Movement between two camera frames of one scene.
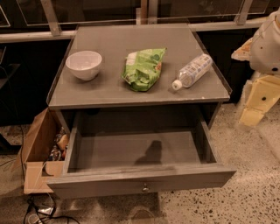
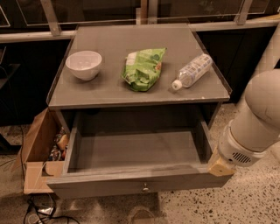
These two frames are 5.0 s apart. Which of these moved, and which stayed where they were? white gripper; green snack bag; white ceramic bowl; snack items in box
Moved: white gripper
Stayed: green snack bag; snack items in box; white ceramic bowl
